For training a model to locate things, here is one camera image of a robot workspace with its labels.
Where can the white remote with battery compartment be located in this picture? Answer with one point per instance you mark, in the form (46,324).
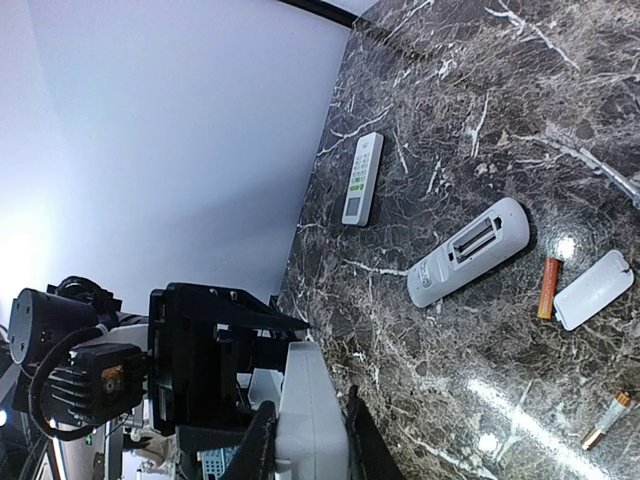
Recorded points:
(493,237)

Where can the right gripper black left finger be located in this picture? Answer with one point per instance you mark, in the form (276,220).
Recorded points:
(255,457)

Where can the white battery cover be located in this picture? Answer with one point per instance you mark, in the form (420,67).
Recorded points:
(593,290)

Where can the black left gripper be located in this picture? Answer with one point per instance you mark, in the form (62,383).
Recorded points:
(200,338)

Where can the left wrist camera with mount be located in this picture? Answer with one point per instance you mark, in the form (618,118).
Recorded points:
(78,379)

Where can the white remote with green buttons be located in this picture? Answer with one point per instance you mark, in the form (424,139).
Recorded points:
(361,187)

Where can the clear handled screwdriver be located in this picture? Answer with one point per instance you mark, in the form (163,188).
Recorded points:
(626,185)

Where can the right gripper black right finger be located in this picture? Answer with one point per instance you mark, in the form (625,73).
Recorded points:
(369,457)

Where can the orange AA battery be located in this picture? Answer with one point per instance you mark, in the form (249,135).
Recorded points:
(548,288)

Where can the white remote with QR label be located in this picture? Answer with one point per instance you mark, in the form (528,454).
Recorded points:
(311,438)

